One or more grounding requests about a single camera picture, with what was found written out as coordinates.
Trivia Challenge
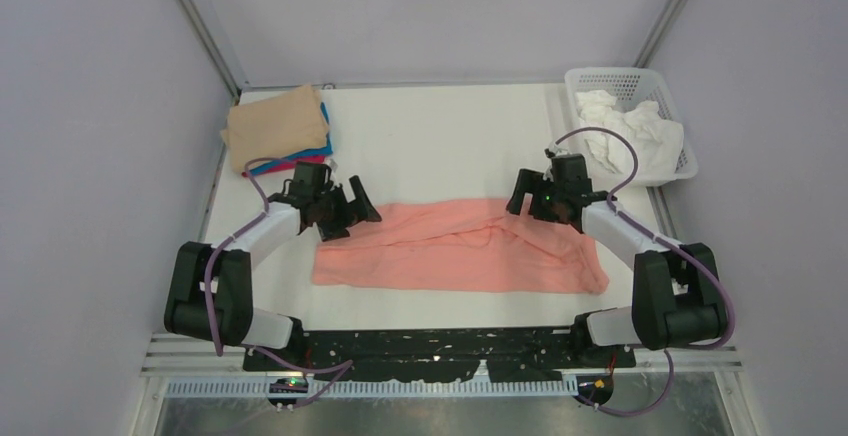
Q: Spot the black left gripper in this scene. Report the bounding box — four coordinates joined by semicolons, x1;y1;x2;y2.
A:
313;176;379;242

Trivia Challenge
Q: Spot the aluminium frame rail front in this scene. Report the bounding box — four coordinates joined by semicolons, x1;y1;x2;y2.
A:
140;332;743;377

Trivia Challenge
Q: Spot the white t shirt in basket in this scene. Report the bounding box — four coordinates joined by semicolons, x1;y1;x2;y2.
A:
574;90;684;179

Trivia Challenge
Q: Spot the salmon pink t shirt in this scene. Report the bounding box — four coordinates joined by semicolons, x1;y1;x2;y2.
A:
312;198;609;295

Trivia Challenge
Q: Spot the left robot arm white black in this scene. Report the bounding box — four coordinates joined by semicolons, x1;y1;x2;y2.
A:
164;162;382;371

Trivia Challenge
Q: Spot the white plastic laundry basket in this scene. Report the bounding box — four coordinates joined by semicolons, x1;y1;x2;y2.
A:
561;67;698;187

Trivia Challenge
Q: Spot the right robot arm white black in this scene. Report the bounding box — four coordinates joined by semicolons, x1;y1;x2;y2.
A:
506;154;731;367

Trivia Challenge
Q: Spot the folded blue t shirt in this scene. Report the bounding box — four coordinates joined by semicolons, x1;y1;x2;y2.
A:
232;94;329;170

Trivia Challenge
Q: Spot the left aluminium corner post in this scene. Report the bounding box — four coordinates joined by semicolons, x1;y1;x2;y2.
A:
176;0;249;101

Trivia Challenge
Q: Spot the white slotted cable duct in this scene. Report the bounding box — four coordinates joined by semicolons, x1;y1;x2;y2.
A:
164;377;578;399

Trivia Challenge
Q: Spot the right aluminium corner post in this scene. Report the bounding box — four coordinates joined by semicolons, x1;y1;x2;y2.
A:
633;0;688;68

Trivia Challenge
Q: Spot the aluminium corner post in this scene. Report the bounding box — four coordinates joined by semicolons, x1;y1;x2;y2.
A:
633;0;688;68
176;0;249;101

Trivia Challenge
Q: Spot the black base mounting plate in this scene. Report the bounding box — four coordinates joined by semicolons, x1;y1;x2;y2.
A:
243;326;636;383

